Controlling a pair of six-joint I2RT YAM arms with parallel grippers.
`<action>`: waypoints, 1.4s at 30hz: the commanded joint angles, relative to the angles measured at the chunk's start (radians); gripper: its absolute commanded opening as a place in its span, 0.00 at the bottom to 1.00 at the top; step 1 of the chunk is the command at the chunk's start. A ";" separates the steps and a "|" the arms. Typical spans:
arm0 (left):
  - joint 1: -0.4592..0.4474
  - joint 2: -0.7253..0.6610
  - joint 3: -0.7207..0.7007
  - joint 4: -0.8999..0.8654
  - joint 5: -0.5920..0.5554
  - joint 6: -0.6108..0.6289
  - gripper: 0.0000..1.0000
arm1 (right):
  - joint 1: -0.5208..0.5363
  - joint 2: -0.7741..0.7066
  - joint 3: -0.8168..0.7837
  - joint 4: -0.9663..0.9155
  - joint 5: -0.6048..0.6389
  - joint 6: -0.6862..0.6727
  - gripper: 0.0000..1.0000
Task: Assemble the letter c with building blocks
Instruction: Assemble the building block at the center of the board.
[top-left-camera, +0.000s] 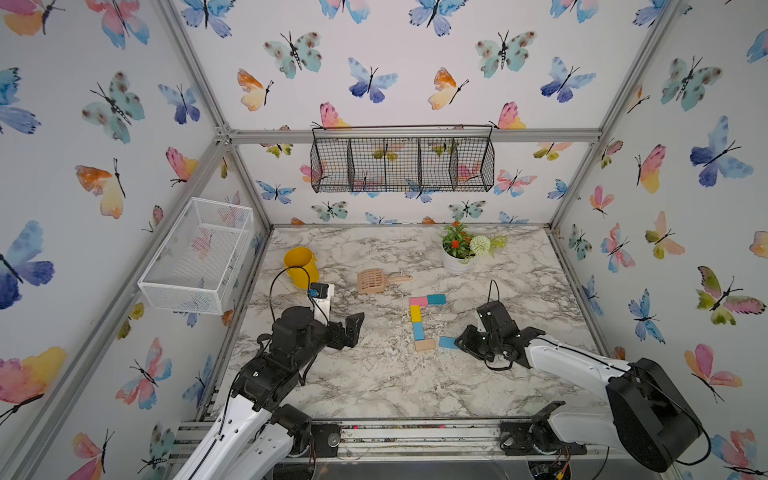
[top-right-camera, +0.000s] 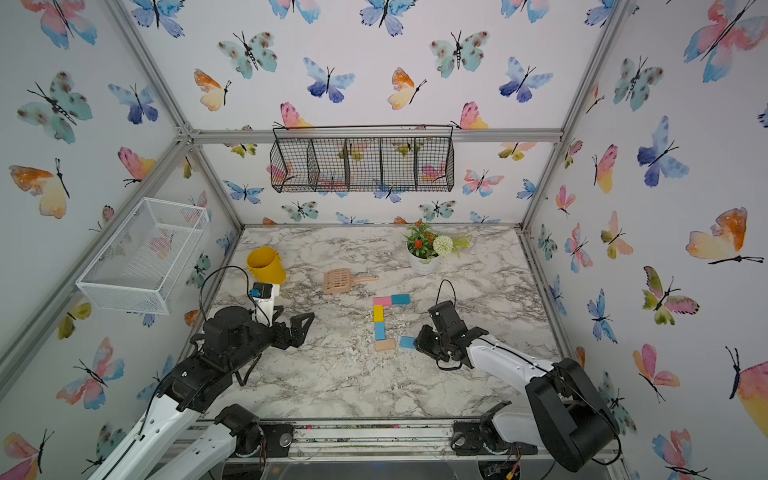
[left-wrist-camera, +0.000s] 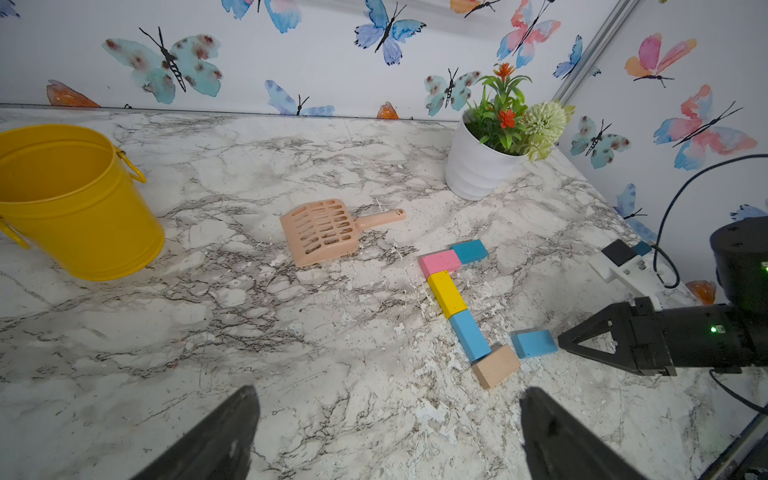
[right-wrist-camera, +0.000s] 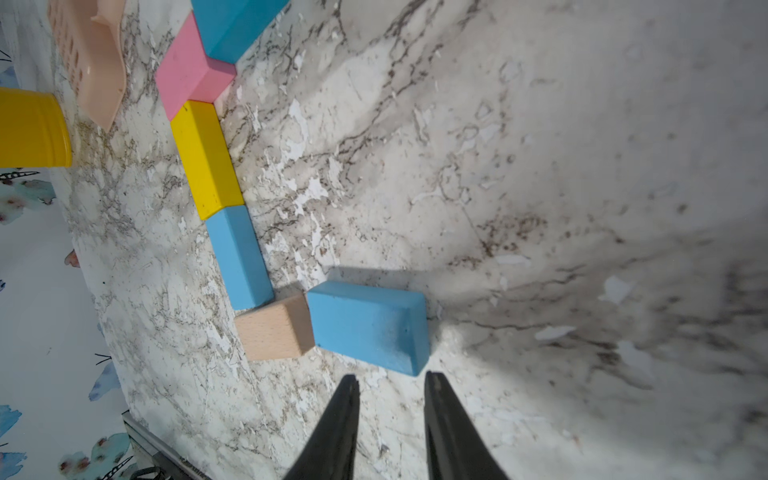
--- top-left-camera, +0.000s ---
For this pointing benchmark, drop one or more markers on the light blue building block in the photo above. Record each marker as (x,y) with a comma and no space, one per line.
(447,342)

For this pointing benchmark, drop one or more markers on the white mesh wall basket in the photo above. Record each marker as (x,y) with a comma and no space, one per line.
(196,265)

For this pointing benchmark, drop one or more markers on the white pot artificial flowers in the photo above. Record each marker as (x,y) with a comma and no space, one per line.
(459,248)

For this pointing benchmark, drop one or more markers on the tan building block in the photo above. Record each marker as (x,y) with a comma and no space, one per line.
(425,345)

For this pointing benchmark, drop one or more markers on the beige plastic slotted scoop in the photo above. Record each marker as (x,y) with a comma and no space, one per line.
(373,281)

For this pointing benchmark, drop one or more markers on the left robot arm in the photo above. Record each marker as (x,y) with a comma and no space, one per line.
(258,396)

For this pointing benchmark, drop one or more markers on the teal building block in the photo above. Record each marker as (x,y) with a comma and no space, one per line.
(436,299)

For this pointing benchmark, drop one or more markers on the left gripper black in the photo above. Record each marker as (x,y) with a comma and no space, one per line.
(337,341)

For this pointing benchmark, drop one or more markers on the pink building block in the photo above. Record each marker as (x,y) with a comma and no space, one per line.
(419,301)

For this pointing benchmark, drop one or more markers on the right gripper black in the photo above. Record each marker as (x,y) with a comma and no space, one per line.
(464,343)

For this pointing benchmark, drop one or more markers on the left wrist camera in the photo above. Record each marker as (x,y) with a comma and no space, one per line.
(321,294)

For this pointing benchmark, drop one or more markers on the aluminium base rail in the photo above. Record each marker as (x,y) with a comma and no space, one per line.
(420,438)

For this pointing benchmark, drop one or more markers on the black wire wall basket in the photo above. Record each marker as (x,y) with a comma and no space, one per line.
(401,159)

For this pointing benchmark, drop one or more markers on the yellow building block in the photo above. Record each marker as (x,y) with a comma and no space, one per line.
(415,314)

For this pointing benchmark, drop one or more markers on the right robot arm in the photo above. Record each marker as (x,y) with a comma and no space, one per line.
(644,414)

